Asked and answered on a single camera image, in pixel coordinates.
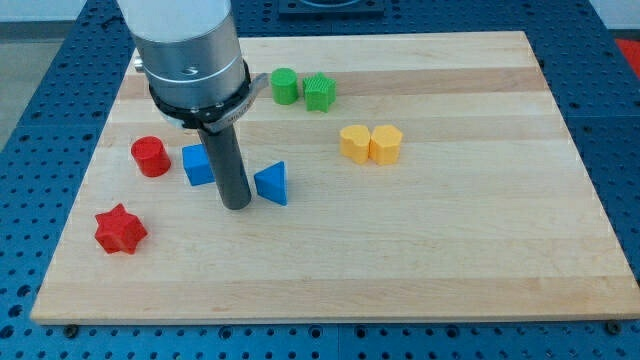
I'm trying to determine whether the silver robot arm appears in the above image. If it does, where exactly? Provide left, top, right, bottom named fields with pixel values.
left=117, top=0, right=268, bottom=210

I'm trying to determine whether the red star block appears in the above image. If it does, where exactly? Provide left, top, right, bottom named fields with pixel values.
left=94, top=203, right=148, bottom=254

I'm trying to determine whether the red cylinder block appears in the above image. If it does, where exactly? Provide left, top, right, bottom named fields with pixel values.
left=130, top=136, right=171, bottom=177

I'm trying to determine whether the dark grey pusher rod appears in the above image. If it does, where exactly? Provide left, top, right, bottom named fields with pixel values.
left=198, top=126, right=252, bottom=210

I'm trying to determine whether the green cylinder block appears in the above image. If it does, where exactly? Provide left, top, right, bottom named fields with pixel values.
left=270, top=68, right=299, bottom=105

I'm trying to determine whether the yellow hexagon block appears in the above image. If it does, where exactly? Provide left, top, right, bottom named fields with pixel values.
left=369, top=125, right=403, bottom=165

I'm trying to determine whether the yellow heart block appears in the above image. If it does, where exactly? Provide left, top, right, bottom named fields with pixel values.
left=339, top=125, right=371, bottom=164

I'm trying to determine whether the blue cube block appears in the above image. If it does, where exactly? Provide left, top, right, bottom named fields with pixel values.
left=182, top=144, right=215, bottom=186

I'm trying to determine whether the blue triangle block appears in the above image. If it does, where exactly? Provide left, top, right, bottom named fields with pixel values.
left=254, top=161, right=288, bottom=206

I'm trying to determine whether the wooden board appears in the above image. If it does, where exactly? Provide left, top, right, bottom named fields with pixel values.
left=31, top=31, right=639, bottom=325

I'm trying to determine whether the black clamp flange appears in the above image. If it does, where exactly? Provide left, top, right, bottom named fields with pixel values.
left=148, top=62, right=269, bottom=133

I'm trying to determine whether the green star block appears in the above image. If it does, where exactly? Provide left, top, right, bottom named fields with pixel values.
left=302, top=73, right=337, bottom=113

